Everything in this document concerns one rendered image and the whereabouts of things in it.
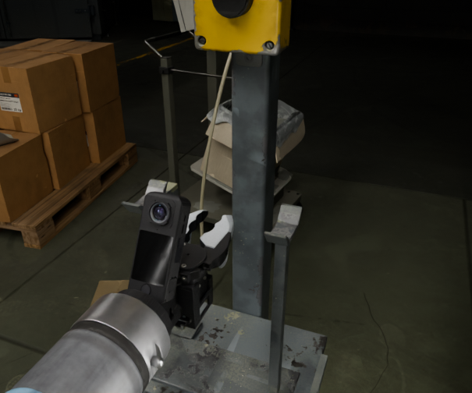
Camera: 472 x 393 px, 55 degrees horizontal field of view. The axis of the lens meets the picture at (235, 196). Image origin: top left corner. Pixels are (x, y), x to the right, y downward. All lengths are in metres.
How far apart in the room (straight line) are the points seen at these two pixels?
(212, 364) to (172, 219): 0.39
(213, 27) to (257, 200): 0.29
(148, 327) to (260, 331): 0.46
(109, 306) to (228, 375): 0.39
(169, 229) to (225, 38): 0.28
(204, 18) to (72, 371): 0.45
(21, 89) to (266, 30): 2.24
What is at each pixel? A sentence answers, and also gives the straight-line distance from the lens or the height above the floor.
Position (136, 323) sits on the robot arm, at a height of 1.11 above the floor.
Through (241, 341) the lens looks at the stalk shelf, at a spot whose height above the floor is 0.79.
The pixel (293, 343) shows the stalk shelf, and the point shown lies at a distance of 0.86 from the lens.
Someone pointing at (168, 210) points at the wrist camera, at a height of 1.18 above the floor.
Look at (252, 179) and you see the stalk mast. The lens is 0.74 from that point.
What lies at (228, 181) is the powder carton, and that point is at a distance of 2.27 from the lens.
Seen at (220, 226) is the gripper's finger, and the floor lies 1.10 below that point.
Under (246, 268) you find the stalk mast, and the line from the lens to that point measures 0.84.
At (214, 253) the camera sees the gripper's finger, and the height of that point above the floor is 1.10.
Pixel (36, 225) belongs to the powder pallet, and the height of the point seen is 0.14.
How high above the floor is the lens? 1.41
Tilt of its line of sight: 28 degrees down
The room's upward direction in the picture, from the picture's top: straight up
